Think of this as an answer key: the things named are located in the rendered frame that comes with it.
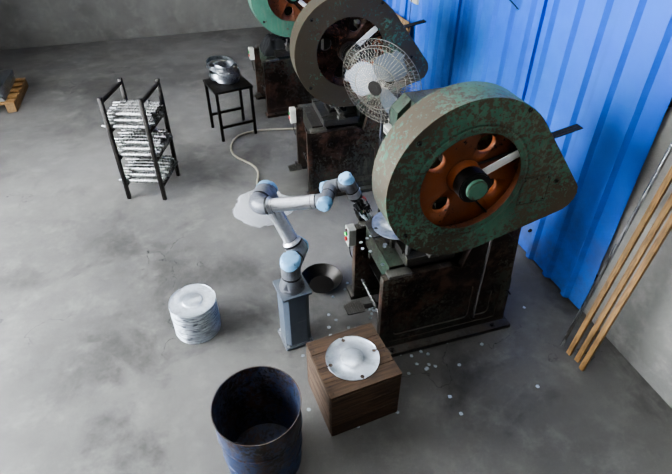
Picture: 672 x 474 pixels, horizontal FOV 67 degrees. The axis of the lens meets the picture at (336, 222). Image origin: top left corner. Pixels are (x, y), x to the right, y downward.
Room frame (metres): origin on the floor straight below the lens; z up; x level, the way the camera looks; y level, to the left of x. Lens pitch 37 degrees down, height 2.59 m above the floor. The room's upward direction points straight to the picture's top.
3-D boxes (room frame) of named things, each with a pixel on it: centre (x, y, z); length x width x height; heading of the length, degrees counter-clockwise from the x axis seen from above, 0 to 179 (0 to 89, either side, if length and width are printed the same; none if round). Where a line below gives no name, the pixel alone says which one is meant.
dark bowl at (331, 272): (2.64, 0.10, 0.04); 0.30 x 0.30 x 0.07
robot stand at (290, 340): (2.17, 0.26, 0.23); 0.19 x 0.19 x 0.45; 24
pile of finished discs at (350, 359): (1.73, -0.09, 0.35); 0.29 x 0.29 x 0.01
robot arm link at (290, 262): (2.17, 0.26, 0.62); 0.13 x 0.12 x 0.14; 168
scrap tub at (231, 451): (1.37, 0.37, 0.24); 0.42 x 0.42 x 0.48
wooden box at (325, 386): (1.73, -0.09, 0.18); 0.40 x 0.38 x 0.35; 112
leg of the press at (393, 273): (2.16, -0.68, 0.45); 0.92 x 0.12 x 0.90; 107
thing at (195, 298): (2.25, 0.91, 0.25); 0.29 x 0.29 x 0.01
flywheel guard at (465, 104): (2.09, -0.67, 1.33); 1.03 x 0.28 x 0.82; 107
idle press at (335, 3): (4.14, -0.32, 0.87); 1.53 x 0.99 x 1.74; 105
